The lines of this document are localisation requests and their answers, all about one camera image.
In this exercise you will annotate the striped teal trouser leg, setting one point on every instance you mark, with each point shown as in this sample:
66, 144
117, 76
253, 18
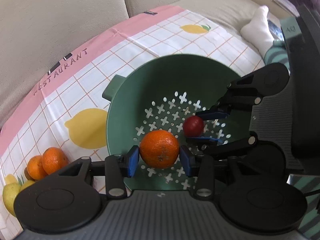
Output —
277, 53

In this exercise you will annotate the mandarin orange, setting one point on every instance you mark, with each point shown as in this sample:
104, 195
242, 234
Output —
35, 168
159, 149
53, 159

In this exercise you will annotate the green pear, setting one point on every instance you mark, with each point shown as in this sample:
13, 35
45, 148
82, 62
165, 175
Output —
27, 184
10, 193

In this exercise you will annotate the green colander bowl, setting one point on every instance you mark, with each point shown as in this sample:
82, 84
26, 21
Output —
160, 95

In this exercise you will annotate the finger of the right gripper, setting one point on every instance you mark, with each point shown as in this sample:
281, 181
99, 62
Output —
244, 93
217, 149

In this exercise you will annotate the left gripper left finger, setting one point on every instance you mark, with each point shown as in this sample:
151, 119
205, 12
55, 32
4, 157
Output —
75, 195

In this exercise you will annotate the beige sofa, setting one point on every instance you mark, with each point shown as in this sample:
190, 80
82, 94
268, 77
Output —
35, 34

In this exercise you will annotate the brown kiwi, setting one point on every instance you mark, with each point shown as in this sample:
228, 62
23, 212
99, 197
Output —
28, 177

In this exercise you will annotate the white sock foot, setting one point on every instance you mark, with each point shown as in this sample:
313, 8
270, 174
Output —
257, 31

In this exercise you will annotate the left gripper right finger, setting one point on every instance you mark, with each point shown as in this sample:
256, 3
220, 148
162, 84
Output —
248, 191

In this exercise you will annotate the pink checked lemon cloth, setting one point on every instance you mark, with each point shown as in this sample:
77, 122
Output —
65, 109

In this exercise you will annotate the small red fruit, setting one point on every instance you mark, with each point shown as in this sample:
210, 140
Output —
193, 126

